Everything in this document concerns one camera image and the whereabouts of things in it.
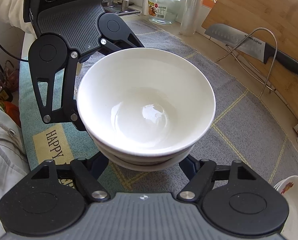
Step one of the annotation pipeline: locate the white floral bowl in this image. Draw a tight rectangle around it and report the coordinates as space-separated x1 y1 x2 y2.
90 134 193 165
77 48 216 156

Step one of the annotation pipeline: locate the small white plate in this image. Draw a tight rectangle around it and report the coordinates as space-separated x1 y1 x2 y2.
104 152 189 172

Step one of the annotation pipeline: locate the stack of white plates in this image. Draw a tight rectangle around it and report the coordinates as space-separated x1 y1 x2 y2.
274 176 298 239

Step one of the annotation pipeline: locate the steel sink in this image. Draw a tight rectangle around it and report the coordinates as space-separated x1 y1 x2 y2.
102 0 141 16

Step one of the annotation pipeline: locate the sink soap dispenser knob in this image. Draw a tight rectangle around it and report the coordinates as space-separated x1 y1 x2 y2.
121 0 134 12

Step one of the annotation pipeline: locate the glass jar green lid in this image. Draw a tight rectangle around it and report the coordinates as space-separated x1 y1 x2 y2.
148 0 180 25

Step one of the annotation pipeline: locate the grey checked table mat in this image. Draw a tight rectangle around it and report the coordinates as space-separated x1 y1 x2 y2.
74 19 298 196

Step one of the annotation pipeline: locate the tall plastic wrap roll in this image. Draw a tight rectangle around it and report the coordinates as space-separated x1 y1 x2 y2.
180 0 201 36

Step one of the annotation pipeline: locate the bamboo cutting board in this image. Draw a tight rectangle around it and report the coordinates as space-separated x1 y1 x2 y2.
201 0 298 120

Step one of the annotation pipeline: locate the black cable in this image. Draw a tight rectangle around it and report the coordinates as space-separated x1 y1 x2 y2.
0 26 30 62

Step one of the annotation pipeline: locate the metal wire rack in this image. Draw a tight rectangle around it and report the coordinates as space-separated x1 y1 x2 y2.
216 27 278 98

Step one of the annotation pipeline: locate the kitchen knife black handle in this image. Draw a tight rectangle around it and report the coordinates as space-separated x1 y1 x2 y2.
205 23 298 75

